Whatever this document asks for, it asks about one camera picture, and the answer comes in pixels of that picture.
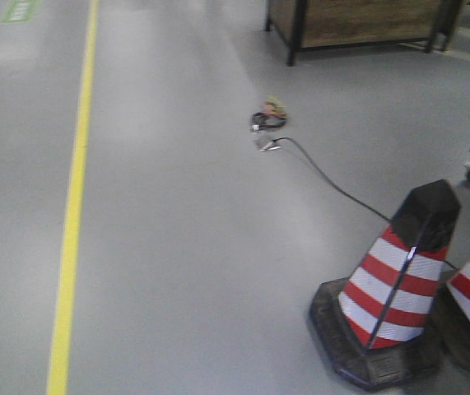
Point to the left striped traffic cone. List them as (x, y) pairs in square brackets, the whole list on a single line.
[(374, 325)]

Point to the wooden metal-framed cabinet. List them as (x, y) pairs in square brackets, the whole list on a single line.
[(306, 25)]

